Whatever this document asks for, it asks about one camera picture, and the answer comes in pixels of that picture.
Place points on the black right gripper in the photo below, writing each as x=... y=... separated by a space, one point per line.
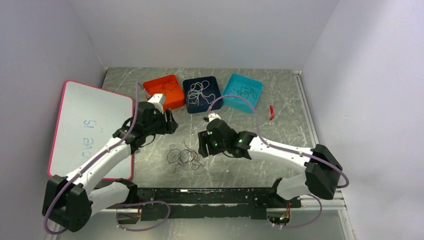
x=204 y=137

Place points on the orange plastic bin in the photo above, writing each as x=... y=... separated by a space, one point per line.
x=170 y=87

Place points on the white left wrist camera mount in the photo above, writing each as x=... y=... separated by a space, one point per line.
x=158 y=100

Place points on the pink framed whiteboard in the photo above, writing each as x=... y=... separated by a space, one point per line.
x=88 y=116

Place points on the red white small card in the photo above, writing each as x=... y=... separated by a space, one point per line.
x=271 y=113

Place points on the dark blue plastic bin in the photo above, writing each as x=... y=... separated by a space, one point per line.
x=199 y=93

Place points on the teal plastic bin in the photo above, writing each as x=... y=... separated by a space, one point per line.
x=244 y=87

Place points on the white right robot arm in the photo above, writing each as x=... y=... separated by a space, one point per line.
x=319 y=170

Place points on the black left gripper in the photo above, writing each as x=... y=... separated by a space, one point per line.
x=172 y=124

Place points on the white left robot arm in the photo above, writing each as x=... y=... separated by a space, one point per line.
x=71 y=200

